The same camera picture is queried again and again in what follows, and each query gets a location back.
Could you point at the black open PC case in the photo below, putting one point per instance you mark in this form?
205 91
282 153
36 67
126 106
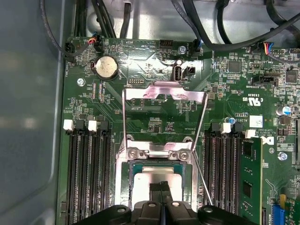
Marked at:
28 117

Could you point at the metal CPU socket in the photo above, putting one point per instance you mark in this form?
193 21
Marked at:
194 180

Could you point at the silver square CPU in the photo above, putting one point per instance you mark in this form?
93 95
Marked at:
143 187

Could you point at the green motherboard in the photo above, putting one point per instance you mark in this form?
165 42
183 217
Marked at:
234 77

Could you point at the white-clip RAM slot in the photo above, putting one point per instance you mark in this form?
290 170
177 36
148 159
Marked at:
221 175
249 134
70 178
93 178

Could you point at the silver coin battery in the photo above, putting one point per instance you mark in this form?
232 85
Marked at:
107 68

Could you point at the black-clip RAM slot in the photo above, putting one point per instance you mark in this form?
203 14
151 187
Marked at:
209 164
233 175
105 178
80 178

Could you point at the green RAM stick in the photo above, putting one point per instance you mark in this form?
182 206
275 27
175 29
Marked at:
250 175

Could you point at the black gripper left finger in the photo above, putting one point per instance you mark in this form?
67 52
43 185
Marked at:
150 213

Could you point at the metal socket cover frame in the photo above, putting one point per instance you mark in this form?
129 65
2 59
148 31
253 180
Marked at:
159 90

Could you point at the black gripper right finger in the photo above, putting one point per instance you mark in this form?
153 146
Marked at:
175 213

